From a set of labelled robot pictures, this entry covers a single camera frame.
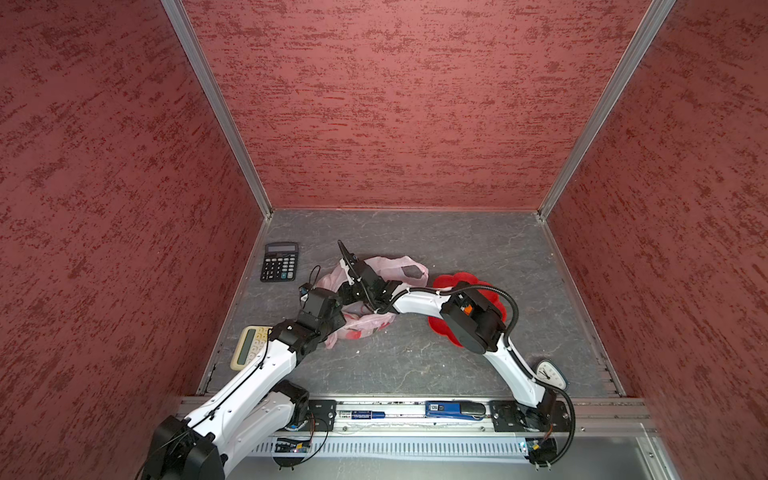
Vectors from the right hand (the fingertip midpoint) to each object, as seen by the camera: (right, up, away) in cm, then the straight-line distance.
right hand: (337, 293), depth 94 cm
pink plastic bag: (+23, +8, -4) cm, 24 cm away
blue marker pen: (+10, -27, -20) cm, 35 cm away
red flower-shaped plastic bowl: (+42, +3, +5) cm, 43 cm away
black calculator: (-22, +9, +9) cm, 25 cm away
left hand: (+2, -6, -11) cm, 12 cm away
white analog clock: (+60, -18, -17) cm, 65 cm away
